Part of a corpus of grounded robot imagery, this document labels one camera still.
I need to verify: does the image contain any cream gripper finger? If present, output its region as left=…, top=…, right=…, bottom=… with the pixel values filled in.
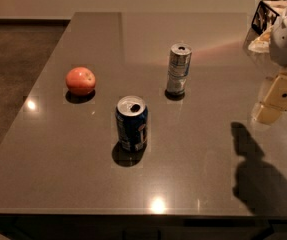
left=252, top=102, right=283, bottom=125

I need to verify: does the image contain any black wire basket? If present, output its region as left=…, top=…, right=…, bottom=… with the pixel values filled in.
left=251, top=0, right=287, bottom=35

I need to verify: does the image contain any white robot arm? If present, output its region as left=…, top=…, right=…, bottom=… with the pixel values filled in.
left=248, top=0, right=287, bottom=125

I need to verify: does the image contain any red apple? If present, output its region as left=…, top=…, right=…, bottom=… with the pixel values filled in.
left=65, top=67, right=96, bottom=96

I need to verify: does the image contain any yellow snack bag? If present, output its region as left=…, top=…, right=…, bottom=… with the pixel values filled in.
left=248, top=27, right=272, bottom=54

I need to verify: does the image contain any blue Pepsi can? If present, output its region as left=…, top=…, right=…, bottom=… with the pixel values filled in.
left=115, top=96, right=148, bottom=152

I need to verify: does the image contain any silver blue Red Bull can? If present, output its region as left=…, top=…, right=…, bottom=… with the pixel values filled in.
left=166, top=43, right=192, bottom=96

